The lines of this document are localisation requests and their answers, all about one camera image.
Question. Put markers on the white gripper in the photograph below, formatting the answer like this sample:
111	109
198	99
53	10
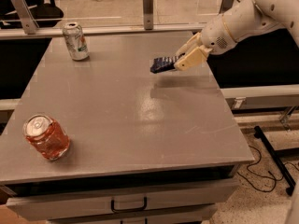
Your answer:
214	37

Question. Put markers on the blue rxbar blueberry wrapper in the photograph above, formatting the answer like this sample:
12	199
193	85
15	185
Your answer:
163	64

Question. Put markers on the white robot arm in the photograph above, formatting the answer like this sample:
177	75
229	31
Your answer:
248	18

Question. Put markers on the white green 7up can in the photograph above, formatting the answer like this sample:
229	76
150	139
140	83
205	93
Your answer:
75	41

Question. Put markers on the orange soda can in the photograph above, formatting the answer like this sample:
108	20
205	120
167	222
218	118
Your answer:
47	136

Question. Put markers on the black floor stand leg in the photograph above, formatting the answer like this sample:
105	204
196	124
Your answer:
276	156

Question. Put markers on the black office chair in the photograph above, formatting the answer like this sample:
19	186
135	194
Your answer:
45	12

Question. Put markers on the lower grey drawer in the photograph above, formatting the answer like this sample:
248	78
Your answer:
173	215

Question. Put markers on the grey cabinet drawer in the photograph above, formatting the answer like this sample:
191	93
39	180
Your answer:
89	203

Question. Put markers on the middle metal bracket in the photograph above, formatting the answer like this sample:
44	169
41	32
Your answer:
148	14

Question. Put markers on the left metal bracket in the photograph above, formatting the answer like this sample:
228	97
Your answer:
28	22

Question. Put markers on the black drawer handle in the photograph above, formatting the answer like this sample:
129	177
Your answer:
123	206

